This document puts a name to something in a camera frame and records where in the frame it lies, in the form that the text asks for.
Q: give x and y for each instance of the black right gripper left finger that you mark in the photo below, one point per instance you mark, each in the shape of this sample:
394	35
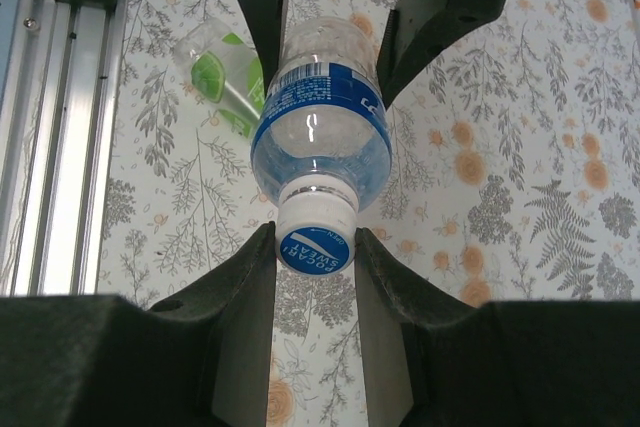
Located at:
100	362

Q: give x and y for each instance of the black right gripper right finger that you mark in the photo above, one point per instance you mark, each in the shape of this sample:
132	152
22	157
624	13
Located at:
500	367

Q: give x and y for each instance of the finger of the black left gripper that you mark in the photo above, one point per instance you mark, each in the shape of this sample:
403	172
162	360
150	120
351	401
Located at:
265	7
440	17

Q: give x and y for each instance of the blue label plastic bottle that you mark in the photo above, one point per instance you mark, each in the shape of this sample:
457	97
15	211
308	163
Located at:
320	147

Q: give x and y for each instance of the floral table cover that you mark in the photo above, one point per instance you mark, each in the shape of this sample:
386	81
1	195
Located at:
500	172

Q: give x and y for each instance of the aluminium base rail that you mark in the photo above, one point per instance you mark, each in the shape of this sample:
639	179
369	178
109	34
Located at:
65	147

